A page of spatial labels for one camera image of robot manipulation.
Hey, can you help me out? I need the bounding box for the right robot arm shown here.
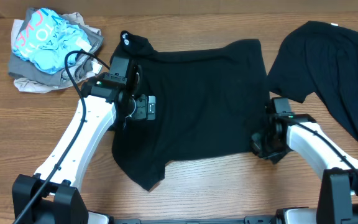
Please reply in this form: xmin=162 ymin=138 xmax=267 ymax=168
xmin=250 ymin=97 xmax=358 ymax=224

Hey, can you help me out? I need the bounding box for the black garment at right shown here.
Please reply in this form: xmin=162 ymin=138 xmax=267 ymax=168
xmin=267 ymin=21 xmax=358 ymax=141

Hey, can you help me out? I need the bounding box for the black t-shirt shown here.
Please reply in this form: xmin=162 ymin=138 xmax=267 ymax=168
xmin=112 ymin=30 xmax=269 ymax=190

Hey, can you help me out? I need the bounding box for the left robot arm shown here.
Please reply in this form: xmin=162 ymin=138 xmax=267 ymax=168
xmin=12 ymin=56 xmax=156 ymax=224

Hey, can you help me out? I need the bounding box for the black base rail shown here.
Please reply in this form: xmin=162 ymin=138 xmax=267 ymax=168
xmin=110 ymin=215 xmax=285 ymax=224

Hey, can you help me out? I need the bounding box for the light blue printed shirt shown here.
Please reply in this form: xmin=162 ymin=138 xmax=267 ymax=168
xmin=12 ymin=8 xmax=91 ymax=75

